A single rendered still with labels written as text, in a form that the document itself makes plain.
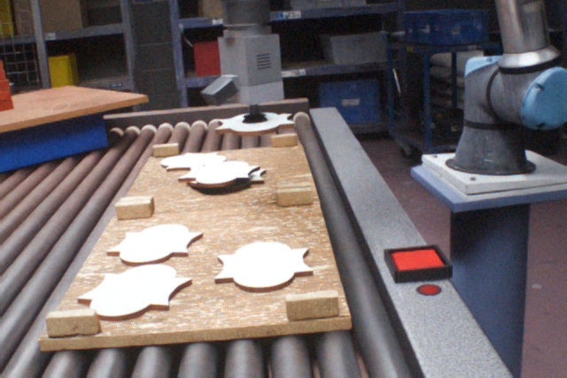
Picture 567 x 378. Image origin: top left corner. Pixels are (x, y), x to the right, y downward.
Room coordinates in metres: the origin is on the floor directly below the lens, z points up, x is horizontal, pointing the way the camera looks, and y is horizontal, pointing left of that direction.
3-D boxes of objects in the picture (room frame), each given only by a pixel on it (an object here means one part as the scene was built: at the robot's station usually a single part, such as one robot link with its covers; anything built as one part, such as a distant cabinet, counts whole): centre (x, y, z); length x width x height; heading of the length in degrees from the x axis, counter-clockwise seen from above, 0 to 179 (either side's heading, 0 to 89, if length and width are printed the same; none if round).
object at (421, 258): (0.80, -0.16, 0.92); 0.06 x 0.06 x 0.01; 1
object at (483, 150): (1.33, -0.43, 0.95); 0.15 x 0.15 x 0.10
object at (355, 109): (5.53, -0.56, 0.32); 0.50 x 0.41 x 0.37; 92
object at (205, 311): (0.85, 0.12, 0.93); 0.41 x 0.35 x 0.02; 1
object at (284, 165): (1.26, 0.13, 0.93); 0.41 x 0.35 x 0.02; 1
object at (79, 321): (0.65, 0.25, 0.95); 0.06 x 0.02 x 0.03; 91
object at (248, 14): (1.06, 0.05, 1.25); 0.08 x 0.08 x 0.05
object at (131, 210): (1.04, 0.26, 0.95); 0.06 x 0.02 x 0.03; 91
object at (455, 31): (4.44, -1.13, 0.96); 0.50 x 0.38 x 0.21; 21
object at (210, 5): (5.45, 0.34, 1.26); 0.49 x 0.38 x 0.34; 103
